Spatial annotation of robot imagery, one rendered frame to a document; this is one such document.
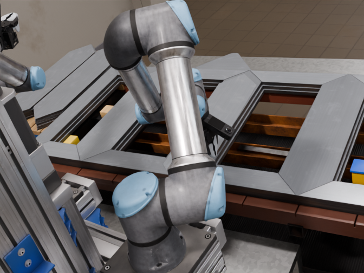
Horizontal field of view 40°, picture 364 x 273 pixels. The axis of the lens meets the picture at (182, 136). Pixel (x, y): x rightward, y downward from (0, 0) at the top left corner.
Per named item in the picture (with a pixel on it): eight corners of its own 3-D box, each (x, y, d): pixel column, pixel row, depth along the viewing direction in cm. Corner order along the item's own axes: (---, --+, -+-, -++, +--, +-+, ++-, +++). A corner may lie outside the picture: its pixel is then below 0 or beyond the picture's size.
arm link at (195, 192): (173, 226, 125) (138, 19, 133) (233, 216, 123) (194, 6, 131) (164, 229, 113) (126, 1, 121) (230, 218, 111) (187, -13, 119)
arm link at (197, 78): (176, 82, 162) (176, 69, 169) (184, 110, 168) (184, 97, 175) (200, 76, 161) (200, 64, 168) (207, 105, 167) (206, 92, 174)
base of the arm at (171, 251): (164, 284, 121) (153, 257, 116) (117, 264, 130) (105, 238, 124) (197, 239, 130) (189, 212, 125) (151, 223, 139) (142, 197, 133)
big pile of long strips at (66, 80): (83, 50, 313) (80, 41, 310) (136, 51, 294) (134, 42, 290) (-6, 125, 260) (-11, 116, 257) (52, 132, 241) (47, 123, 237)
